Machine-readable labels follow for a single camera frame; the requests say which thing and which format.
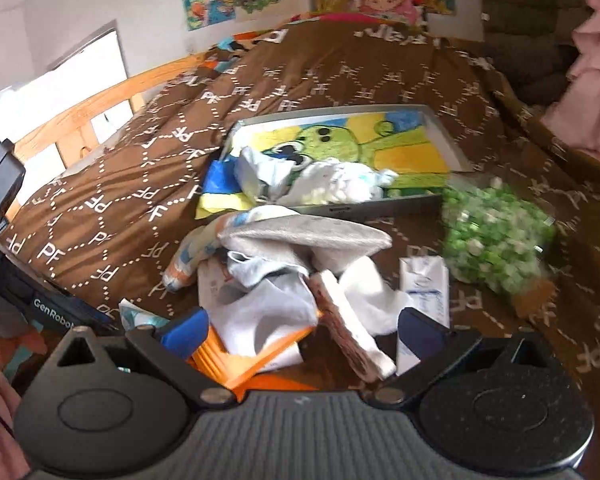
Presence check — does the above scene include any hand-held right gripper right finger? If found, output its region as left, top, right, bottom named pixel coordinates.
left=372, top=307, right=556, bottom=406

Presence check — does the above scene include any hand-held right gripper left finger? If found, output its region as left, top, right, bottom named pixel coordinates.
left=47, top=307, right=238, bottom=406

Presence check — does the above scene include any orange plastic bag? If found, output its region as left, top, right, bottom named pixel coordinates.
left=189, top=324, right=322, bottom=392

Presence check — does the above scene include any white fluffy cloth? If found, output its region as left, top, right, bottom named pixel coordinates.
left=330, top=256, right=417, bottom=337

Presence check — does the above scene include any white paper strip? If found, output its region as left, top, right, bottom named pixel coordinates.
left=197, top=254, right=322, bottom=368

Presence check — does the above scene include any grey box with cartoon lining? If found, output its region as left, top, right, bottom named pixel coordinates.
left=219, top=104, right=475, bottom=222

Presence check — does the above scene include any person's left hand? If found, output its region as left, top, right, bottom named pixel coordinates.
left=0, top=329, right=48, bottom=387

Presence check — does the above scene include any white tissue packet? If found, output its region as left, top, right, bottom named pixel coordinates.
left=397, top=254, right=452, bottom=333

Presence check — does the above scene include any cartoon print rolled cloth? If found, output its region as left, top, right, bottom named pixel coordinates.
left=162, top=212, right=241, bottom=295

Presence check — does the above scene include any brown white sponge cloth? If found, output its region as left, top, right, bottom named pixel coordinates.
left=307, top=269, right=398, bottom=382

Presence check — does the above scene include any bright window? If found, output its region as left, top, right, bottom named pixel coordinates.
left=0, top=20, right=133, bottom=161

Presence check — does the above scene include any bag of green white pieces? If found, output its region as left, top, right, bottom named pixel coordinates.
left=439, top=176, right=562, bottom=319

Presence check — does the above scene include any blue yellow cloth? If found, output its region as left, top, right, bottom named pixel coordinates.
left=195, top=159, right=253, bottom=221

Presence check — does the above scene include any grey plush cloth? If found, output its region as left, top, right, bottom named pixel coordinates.
left=217, top=211, right=393, bottom=275

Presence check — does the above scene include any white blue sock bundle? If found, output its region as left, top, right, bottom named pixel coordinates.
left=234, top=146, right=400, bottom=207

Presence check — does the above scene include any colourful cartoon bedsheet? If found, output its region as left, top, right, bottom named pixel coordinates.
left=212, top=29, right=293, bottom=78

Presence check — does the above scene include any brown printed blanket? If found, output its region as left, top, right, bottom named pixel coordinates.
left=0, top=10, right=600, bottom=411

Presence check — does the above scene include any pink garment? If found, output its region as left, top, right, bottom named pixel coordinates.
left=539, top=0, right=600, bottom=162

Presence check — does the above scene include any brown quilted jacket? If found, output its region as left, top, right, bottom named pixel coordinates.
left=479, top=0, right=600, bottom=107

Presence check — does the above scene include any wooden bed rail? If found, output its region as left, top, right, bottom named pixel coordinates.
left=5, top=52, right=211, bottom=221

